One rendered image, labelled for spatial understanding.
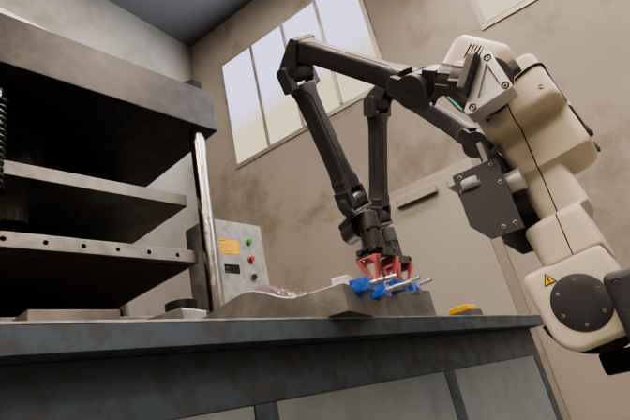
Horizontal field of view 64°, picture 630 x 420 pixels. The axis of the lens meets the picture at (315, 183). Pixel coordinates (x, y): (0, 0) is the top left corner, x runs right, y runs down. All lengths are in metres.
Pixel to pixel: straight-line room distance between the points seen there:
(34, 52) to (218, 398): 1.40
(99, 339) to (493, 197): 0.78
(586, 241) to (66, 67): 1.65
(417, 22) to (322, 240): 2.14
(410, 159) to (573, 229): 3.27
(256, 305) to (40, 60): 1.20
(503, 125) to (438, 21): 3.60
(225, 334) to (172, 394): 0.11
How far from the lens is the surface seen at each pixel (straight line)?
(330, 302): 0.99
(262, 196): 5.10
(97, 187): 1.91
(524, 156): 1.16
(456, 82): 1.07
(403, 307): 1.35
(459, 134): 1.50
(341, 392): 1.05
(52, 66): 1.94
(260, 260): 2.27
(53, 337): 0.69
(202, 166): 2.09
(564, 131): 1.16
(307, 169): 4.82
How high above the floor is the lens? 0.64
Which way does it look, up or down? 24 degrees up
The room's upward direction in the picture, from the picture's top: 13 degrees counter-clockwise
